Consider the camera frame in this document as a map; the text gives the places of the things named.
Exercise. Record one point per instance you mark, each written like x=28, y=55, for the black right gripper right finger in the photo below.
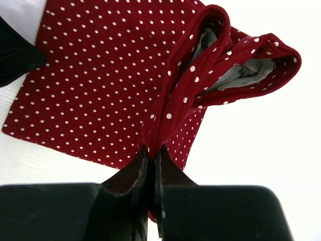
x=185, y=210

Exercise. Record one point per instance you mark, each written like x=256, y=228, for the red polka dot skirt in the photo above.
x=121, y=75

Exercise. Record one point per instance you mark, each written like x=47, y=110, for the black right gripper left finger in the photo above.
x=116, y=209

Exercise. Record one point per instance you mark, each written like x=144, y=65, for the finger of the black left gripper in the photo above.
x=18, y=56

